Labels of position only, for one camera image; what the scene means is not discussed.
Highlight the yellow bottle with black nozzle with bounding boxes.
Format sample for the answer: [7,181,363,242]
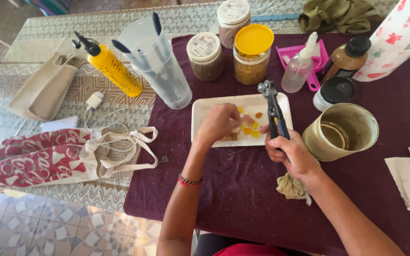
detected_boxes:
[71,31,144,98]

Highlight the printed paper towel roll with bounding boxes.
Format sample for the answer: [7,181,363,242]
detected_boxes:
[353,0,410,82]

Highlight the beige rag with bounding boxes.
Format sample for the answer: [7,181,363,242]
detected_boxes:
[276,173,312,206]

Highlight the person's left hand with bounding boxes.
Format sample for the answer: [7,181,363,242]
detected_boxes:
[195,103,242,146]

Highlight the brown bottle with black cap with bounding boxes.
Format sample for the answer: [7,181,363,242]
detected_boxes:
[317,36,372,85]

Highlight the blue ruler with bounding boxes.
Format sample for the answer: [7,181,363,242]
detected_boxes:
[251,13,302,23]

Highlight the open metal tin can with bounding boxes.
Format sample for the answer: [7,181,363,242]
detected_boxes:
[302,103,380,162]

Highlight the yellow-lidded jar of amber pieces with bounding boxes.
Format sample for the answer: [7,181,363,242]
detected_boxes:
[233,24,275,86]

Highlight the striped colourful fabric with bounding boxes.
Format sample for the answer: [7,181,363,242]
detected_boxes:
[23,0,74,16]

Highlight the red and black clothing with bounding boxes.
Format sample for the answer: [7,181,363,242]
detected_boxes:
[195,233,312,256]

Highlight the clear spray bottle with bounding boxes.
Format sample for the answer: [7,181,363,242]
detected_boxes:
[281,32,319,94]

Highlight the group of coloured glass pieces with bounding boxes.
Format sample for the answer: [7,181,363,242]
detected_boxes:
[223,106,264,141]

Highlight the red beaded bracelet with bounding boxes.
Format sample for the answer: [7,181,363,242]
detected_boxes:
[177,173,204,188]

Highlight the patterned plastic tablecloth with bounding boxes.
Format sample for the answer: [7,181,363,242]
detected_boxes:
[0,0,401,214]

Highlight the pink dustpan with brush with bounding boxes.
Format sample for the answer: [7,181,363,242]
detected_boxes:
[276,43,330,92]

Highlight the white-lidded jar of brown pieces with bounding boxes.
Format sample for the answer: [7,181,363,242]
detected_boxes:
[217,0,251,49]
[186,32,226,82]

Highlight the clear plastic measuring jug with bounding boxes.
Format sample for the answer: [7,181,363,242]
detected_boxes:
[118,16,193,110]

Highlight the olive green cloth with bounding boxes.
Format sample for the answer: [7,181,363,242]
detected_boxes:
[298,0,376,35]

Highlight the blue-handled wheeled glass nippers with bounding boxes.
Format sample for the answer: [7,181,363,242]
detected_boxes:
[257,80,292,164]

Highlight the white charger with cable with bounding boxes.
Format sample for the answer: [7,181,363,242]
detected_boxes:
[83,91,138,150]

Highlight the red and white tote bag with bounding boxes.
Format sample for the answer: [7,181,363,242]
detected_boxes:
[0,126,159,189]

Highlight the person's right hand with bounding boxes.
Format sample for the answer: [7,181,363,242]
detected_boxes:
[260,124,322,180]

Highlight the maroon felt cloth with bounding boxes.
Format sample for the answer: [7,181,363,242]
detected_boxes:
[124,33,410,256]

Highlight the white jar with black lid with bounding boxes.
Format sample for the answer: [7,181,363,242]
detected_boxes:
[313,76,357,112]

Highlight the white notepad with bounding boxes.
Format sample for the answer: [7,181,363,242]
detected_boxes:
[41,115,79,133]

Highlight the white foam tray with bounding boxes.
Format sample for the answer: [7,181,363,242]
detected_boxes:
[191,93,294,148]

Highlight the dark blue-handled tool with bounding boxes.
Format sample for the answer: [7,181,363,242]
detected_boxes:
[112,39,156,79]
[152,12,177,96]

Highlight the beige fabric pouch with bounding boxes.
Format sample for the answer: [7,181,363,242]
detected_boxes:
[8,53,84,122]

